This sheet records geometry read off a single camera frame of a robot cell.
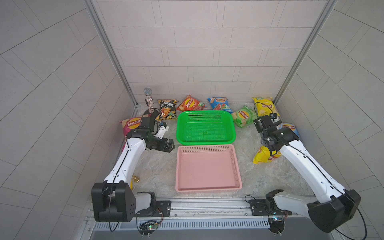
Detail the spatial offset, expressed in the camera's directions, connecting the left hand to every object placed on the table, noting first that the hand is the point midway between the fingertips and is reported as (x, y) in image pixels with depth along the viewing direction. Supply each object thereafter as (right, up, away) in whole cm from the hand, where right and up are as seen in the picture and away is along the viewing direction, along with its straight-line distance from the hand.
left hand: (168, 143), depth 81 cm
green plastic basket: (+19, +7, +21) cm, 29 cm away
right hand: (+54, +5, -5) cm, 54 cm away
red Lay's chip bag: (+10, +24, +27) cm, 37 cm away
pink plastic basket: (+22, -15, +3) cm, 26 cm away
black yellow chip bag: (-5, +19, +22) cm, 30 cm away
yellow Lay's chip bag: (+65, +22, +27) cm, 74 cm away
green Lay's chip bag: (+48, +14, +19) cm, 54 cm away
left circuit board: (-6, -34, -17) cm, 39 cm away
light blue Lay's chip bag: (+72, +9, +12) cm, 73 cm away
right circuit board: (+53, -35, -13) cm, 65 cm away
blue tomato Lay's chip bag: (+32, +24, +24) cm, 46 cm away
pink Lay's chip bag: (-28, +9, +12) cm, 32 cm away
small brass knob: (-17, -19, -3) cm, 25 cm away
